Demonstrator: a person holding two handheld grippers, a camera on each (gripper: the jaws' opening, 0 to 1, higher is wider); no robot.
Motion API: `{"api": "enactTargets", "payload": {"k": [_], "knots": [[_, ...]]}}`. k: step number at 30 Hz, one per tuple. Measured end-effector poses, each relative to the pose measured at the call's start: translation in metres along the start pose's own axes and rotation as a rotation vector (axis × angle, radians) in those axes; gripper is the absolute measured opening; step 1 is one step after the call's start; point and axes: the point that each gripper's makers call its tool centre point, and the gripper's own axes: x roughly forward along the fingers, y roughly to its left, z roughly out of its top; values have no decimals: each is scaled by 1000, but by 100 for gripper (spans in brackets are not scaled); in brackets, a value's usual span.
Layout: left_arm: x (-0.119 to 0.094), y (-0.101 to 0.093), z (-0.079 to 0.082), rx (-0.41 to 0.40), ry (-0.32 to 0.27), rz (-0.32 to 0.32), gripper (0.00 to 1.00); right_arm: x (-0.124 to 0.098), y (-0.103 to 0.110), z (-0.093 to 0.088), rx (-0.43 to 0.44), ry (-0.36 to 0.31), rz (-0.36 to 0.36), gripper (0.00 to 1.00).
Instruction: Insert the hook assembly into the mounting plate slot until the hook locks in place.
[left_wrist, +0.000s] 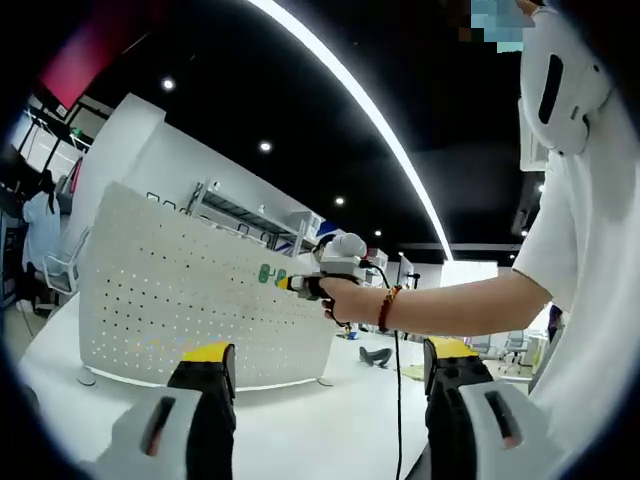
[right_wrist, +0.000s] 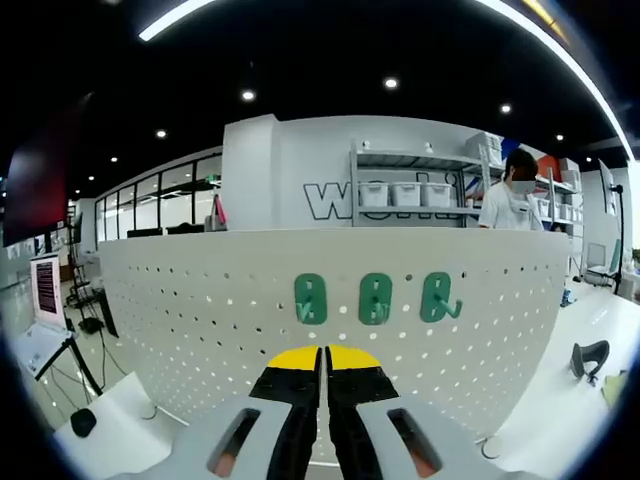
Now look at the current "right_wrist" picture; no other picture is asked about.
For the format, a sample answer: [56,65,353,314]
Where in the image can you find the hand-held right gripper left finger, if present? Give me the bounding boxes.
[149,345,322,480]

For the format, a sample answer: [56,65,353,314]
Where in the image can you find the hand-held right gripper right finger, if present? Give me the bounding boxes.
[324,344,496,480]

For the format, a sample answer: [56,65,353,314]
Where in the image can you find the green hook assembly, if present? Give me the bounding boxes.
[418,272,464,324]
[358,272,391,327]
[293,273,323,325]

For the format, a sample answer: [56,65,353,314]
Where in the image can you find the white perforated mounting plate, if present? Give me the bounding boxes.
[98,227,572,459]

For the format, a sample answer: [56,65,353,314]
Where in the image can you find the small black rounded object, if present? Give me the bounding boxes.
[69,408,98,437]

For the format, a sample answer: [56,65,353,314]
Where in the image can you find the black tripod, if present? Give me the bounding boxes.
[67,212,121,339]

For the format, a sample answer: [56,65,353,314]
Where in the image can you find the black curved object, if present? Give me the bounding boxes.
[571,339,612,387]

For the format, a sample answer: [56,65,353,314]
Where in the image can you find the yellow-green cloth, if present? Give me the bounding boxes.
[602,372,629,412]

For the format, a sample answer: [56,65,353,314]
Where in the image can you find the white storage bin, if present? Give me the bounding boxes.
[392,182,424,208]
[423,182,454,208]
[359,182,392,208]

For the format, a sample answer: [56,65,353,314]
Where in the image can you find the laptop with lit screen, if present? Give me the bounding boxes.
[29,252,67,327]

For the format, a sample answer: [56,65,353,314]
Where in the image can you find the white plastic crates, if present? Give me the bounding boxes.
[464,132,507,164]

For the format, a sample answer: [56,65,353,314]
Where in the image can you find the large dark red screen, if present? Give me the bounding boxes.
[4,124,69,247]

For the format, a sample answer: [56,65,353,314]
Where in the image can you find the monitor on black stand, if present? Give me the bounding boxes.
[597,158,629,296]

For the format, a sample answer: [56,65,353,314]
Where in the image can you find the group of round ceiling spotlights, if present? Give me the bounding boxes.
[69,77,567,197]

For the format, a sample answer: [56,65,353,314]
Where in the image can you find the long ceiling light strip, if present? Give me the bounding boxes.
[474,0,634,162]
[138,0,217,42]

